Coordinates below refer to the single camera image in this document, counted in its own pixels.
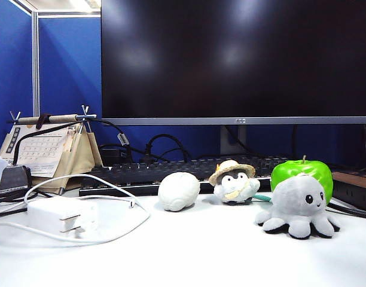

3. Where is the brown black power strip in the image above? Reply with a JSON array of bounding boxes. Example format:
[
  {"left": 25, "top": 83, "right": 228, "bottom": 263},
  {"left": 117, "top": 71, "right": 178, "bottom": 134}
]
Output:
[{"left": 331, "top": 170, "right": 366, "bottom": 213}]

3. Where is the black mechanical keyboard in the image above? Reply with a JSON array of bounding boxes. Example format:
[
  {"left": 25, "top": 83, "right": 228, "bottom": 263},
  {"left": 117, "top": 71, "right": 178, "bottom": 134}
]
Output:
[{"left": 78, "top": 155, "right": 291, "bottom": 197}]

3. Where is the thick black desk cable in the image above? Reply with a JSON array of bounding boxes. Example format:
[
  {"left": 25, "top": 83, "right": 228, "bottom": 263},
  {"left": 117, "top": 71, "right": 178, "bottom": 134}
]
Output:
[{"left": 328, "top": 201, "right": 366, "bottom": 221}]

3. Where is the penguin plush with straw hat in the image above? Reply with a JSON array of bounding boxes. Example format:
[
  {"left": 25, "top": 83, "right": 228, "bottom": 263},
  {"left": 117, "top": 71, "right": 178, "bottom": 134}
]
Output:
[{"left": 208, "top": 160, "right": 272, "bottom": 206}]

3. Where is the black cable with ferrite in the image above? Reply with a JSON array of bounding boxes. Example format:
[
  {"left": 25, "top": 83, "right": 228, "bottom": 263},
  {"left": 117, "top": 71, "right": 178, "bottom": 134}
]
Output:
[{"left": 13, "top": 118, "right": 133, "bottom": 164}]

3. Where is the dark cable on table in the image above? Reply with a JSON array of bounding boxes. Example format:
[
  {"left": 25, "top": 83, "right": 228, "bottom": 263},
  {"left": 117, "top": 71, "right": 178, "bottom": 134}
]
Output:
[{"left": 0, "top": 190, "right": 52, "bottom": 221}]

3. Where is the black monitor cable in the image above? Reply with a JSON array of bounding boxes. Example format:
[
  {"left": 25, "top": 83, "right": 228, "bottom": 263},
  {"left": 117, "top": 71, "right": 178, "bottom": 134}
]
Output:
[{"left": 224, "top": 125, "right": 267, "bottom": 158}]

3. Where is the grey monitor stand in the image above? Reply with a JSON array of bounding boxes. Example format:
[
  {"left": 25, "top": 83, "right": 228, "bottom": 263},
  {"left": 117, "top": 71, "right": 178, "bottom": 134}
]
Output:
[{"left": 220, "top": 124, "right": 247, "bottom": 155}]

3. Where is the green apple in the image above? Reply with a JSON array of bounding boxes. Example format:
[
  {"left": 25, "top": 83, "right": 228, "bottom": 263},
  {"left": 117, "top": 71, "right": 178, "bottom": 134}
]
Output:
[{"left": 270, "top": 155, "right": 334, "bottom": 207}]

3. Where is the white brain stress ball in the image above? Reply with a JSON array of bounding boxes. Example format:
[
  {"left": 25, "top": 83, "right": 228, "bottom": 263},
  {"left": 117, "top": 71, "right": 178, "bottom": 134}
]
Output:
[{"left": 157, "top": 172, "right": 201, "bottom": 212}]

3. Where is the grey black octopus plush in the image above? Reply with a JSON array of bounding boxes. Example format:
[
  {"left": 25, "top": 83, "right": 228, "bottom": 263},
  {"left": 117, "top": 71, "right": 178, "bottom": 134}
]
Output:
[{"left": 254, "top": 173, "right": 341, "bottom": 240}]

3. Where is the grey black desk device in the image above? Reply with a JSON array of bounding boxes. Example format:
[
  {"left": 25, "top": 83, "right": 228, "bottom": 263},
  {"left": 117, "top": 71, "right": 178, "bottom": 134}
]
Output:
[{"left": 0, "top": 166, "right": 31, "bottom": 194}]

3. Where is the paper desk calendar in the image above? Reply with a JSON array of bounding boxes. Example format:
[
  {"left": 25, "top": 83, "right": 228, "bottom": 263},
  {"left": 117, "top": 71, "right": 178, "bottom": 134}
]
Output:
[{"left": 0, "top": 124, "right": 70, "bottom": 178}]

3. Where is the beige canvas calendar stand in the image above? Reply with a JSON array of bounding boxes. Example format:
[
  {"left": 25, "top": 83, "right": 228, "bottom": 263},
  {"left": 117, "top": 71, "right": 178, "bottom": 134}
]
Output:
[{"left": 6, "top": 105, "right": 103, "bottom": 195}]

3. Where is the aluminium partition post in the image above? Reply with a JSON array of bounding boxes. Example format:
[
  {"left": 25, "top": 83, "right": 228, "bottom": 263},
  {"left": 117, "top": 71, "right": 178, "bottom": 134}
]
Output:
[{"left": 31, "top": 11, "right": 40, "bottom": 117}]

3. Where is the white charger adapter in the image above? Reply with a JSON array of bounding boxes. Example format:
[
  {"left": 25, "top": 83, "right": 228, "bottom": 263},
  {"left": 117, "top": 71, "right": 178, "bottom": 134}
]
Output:
[{"left": 26, "top": 196, "right": 99, "bottom": 239}]

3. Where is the black looped plug cable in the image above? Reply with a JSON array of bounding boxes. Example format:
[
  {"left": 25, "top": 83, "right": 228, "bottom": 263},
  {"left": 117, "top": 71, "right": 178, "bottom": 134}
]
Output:
[{"left": 145, "top": 133, "right": 190, "bottom": 164}]

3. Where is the black computer monitor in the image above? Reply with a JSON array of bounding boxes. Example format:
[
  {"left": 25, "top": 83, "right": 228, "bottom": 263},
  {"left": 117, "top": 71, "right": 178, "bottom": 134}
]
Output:
[{"left": 100, "top": 0, "right": 366, "bottom": 126}]

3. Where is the white charger cable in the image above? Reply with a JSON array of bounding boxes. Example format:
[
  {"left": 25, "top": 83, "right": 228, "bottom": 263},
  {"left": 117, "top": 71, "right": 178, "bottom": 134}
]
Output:
[{"left": 0, "top": 173, "right": 151, "bottom": 248}]

